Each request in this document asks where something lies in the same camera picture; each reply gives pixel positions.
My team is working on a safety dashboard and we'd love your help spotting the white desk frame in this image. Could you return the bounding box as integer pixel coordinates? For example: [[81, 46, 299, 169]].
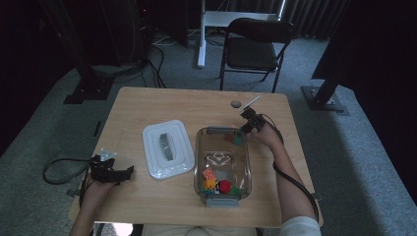
[[196, 0, 287, 69]]

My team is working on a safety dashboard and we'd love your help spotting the person's right hand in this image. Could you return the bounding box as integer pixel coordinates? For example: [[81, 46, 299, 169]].
[[250, 126, 284, 153]]

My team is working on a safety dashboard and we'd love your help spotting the white floor cable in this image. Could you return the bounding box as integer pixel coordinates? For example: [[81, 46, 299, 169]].
[[151, 33, 180, 47]]

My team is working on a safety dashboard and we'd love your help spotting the black floor cable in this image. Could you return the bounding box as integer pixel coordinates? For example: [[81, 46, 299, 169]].
[[141, 43, 167, 89]]

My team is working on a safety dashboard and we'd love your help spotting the black metal stand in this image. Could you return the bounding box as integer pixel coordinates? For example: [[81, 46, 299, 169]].
[[38, 0, 116, 105], [300, 65, 350, 114]]

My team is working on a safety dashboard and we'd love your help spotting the clear storage container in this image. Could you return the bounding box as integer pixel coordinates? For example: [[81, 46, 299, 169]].
[[193, 126, 253, 208]]

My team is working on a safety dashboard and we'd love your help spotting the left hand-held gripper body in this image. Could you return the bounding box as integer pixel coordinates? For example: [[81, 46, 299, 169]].
[[89, 147, 117, 183]]

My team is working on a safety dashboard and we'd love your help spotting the dark equipment rack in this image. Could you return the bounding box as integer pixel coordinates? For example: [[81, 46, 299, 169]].
[[97, 0, 155, 67]]

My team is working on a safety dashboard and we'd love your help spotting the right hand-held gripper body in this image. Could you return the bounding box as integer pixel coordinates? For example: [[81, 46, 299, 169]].
[[240, 95, 267, 134]]

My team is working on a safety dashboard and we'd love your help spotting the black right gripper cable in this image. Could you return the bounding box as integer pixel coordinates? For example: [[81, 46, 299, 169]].
[[260, 112, 322, 224]]

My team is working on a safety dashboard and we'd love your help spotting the dark curtain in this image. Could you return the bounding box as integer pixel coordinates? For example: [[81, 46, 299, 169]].
[[225, 0, 348, 40]]

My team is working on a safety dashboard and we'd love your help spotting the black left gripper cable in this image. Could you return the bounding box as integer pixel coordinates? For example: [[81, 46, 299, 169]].
[[42, 157, 92, 210]]

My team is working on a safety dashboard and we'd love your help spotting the black folding chair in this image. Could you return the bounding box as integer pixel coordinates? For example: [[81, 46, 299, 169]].
[[218, 18, 296, 93]]

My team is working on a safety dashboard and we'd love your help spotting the person's left hand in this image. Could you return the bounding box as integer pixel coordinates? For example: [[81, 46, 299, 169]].
[[81, 181, 116, 206]]

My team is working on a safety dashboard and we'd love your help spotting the white container lid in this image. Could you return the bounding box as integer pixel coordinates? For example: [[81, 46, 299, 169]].
[[142, 119, 196, 181]]

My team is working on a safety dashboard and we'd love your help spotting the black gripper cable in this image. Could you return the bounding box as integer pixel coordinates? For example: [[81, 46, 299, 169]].
[[42, 157, 92, 210], [260, 112, 322, 224]]

